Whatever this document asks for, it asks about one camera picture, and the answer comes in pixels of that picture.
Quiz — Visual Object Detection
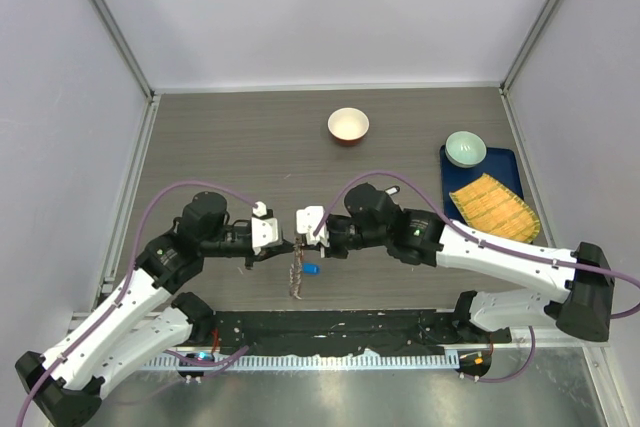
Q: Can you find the white cable duct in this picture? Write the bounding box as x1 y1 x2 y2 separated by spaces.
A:
144 350 461 374

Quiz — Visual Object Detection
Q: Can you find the purple cable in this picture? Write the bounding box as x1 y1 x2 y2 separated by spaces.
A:
14 179 266 427
312 169 640 384

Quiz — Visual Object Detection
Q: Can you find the blue tag key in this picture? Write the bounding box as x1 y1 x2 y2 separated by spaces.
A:
302 263 321 275

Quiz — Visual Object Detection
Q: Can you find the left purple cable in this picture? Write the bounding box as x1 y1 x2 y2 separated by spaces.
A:
14 179 266 427

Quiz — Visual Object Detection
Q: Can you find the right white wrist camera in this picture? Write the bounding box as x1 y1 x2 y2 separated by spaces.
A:
295 206 329 257

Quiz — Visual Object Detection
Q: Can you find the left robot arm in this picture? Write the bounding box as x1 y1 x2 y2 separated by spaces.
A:
15 188 293 426

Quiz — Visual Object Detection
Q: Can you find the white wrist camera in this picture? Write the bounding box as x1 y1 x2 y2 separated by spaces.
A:
250 201 282 255
295 206 329 257

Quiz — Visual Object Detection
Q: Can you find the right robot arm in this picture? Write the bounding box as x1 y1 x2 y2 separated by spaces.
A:
308 183 614 342

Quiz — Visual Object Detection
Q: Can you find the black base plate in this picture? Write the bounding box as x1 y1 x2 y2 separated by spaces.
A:
209 309 512 357

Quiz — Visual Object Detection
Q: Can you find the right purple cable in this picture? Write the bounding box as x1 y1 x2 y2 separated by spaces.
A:
312 169 640 384

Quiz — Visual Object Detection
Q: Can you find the yellow woven mat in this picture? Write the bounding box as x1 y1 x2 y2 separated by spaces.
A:
449 173 541 243

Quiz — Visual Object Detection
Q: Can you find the blue tray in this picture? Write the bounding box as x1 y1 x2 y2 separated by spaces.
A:
440 148 525 224

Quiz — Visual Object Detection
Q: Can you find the large metal keyring disc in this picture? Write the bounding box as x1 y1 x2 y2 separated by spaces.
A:
288 235 304 300

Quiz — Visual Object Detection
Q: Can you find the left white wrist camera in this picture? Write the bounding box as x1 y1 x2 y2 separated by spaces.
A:
250 201 282 255

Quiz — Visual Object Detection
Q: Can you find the red white bowl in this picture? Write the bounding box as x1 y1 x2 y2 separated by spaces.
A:
327 107 370 146

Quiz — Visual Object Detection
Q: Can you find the light green bowl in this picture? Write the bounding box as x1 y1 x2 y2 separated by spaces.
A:
445 131 487 168

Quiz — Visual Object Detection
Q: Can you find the black tag key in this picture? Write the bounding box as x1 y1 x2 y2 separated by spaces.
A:
385 186 400 196

